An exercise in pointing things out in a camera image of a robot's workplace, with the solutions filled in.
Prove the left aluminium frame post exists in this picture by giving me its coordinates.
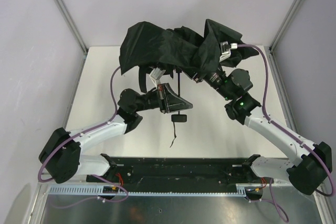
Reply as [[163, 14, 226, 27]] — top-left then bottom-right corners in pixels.
[[53, 0, 88, 55]]

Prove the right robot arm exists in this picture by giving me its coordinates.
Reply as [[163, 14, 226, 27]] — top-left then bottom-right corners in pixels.
[[183, 68, 332, 195]]

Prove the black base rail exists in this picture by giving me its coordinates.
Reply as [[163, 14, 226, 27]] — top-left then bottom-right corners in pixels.
[[102, 154, 268, 193]]

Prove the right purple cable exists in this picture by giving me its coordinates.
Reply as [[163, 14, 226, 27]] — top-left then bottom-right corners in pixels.
[[236, 43, 333, 196]]

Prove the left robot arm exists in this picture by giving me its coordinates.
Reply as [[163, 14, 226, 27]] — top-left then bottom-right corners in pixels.
[[39, 83, 193, 184]]

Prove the aluminium frame post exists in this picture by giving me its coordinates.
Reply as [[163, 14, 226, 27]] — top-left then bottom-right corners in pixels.
[[269, 0, 305, 53], [53, 0, 88, 55]]

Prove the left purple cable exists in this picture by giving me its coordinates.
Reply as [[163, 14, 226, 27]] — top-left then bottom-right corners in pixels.
[[38, 66, 124, 183]]

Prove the right aluminium frame post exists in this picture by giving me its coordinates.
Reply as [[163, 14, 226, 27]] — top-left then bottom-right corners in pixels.
[[269, 0, 305, 53]]

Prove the black folding umbrella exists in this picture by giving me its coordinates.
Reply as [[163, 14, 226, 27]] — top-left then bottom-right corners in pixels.
[[118, 18, 244, 148]]

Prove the purple cable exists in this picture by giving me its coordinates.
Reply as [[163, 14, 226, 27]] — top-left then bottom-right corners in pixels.
[[236, 43, 333, 196], [38, 66, 124, 183]]

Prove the grey cable duct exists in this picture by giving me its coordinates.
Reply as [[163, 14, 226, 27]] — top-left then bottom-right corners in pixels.
[[47, 184, 263, 197]]

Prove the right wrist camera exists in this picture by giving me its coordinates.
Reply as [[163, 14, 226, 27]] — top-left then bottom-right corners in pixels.
[[219, 41, 238, 62]]

